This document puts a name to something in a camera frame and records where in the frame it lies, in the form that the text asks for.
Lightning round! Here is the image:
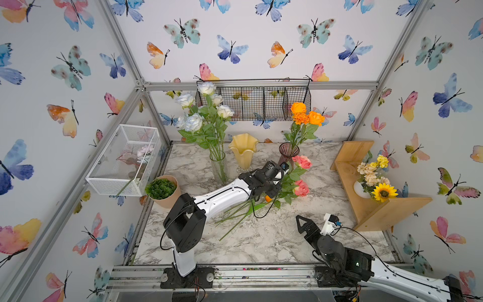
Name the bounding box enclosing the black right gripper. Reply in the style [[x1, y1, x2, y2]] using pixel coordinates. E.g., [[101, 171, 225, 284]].
[[295, 215, 335, 271]]

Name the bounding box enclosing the pink artificial rose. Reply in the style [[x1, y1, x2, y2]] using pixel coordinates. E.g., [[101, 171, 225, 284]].
[[282, 156, 312, 185]]

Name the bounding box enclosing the orange flower front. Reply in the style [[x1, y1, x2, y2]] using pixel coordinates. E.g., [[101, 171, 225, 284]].
[[293, 113, 309, 125]]

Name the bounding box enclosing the white rose stem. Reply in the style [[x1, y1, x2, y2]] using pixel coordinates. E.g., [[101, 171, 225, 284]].
[[216, 105, 234, 119], [176, 113, 203, 132], [197, 82, 216, 95], [210, 94, 223, 107], [175, 93, 196, 109]]

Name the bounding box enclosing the orange artificial flower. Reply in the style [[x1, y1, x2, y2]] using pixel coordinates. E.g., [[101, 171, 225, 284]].
[[300, 111, 325, 143]]

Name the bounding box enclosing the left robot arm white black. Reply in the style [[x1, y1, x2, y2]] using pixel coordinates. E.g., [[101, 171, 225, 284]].
[[162, 161, 290, 278]]

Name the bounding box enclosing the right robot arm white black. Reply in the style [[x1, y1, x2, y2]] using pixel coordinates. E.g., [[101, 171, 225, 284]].
[[296, 213, 466, 301]]

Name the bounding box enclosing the purple ribbed glass vase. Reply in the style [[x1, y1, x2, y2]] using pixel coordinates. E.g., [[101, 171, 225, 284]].
[[278, 142, 300, 167]]

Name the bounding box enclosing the pile of green flower stems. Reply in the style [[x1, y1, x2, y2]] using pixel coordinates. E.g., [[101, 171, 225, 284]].
[[214, 177, 303, 242]]

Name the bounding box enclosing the yellow ruffled vase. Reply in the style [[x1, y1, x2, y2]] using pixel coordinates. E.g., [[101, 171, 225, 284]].
[[229, 133, 259, 173]]

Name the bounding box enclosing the wooden corner shelf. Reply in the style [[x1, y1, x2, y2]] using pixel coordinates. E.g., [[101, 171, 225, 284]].
[[331, 141, 432, 232]]

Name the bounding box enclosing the clear glass vase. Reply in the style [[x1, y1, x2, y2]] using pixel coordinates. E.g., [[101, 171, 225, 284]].
[[210, 152, 228, 185]]

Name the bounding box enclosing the sunflower bouquet in white vase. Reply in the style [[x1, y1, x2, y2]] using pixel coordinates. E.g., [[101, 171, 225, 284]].
[[353, 155, 399, 203]]

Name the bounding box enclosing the potted green succulent plant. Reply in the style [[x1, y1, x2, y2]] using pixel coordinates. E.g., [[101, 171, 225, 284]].
[[145, 175, 181, 209]]

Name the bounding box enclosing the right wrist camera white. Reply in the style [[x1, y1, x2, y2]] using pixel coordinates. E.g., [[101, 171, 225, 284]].
[[321, 213, 342, 235]]

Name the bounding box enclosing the black wire wall basket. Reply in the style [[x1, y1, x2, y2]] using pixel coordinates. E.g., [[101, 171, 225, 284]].
[[211, 78, 311, 122]]

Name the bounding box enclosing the white mesh wall basket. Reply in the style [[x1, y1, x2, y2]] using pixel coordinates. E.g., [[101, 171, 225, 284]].
[[86, 124, 162, 197]]

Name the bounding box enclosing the metal base rail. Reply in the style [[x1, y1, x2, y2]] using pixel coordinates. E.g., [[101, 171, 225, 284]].
[[109, 262, 423, 293]]

